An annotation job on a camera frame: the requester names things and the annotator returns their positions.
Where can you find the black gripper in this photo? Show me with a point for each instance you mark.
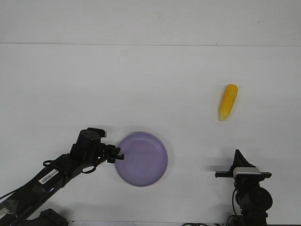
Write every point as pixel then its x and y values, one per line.
pixel 90 151
pixel 240 161

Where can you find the purple round plate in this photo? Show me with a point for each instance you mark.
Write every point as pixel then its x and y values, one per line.
pixel 145 159

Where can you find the yellow toy corn cob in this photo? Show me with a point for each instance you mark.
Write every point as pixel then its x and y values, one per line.
pixel 227 102

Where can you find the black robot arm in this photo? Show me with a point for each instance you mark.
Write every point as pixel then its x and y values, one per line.
pixel 252 199
pixel 24 201

